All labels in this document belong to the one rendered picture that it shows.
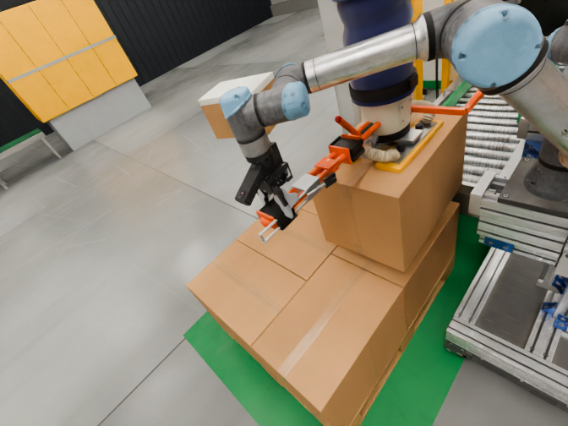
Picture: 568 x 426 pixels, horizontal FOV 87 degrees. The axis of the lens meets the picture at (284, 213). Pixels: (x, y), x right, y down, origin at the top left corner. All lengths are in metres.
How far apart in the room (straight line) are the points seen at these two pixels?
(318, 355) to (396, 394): 0.61
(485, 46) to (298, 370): 1.16
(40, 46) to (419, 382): 7.80
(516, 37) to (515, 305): 1.40
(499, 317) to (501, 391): 0.33
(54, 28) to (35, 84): 1.13
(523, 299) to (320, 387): 1.09
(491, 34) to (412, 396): 1.56
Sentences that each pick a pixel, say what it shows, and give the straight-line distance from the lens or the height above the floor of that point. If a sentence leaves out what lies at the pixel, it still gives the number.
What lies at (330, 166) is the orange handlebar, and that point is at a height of 1.22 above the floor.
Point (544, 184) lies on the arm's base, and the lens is 1.08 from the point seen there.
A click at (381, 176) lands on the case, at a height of 1.07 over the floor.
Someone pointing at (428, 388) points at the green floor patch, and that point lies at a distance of 1.83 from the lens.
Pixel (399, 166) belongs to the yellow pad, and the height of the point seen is 1.09.
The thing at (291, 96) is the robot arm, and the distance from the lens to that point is 0.67.
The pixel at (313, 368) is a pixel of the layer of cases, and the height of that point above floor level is 0.54.
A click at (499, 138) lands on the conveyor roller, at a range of 2.31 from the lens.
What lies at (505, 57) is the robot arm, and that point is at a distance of 0.66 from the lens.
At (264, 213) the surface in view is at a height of 1.22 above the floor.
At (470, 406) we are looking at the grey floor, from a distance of 1.83.
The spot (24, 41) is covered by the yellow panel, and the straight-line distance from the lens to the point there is 7.89.
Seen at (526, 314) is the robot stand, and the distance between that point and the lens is 1.84.
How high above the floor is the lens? 1.74
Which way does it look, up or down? 39 degrees down
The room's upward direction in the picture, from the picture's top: 22 degrees counter-clockwise
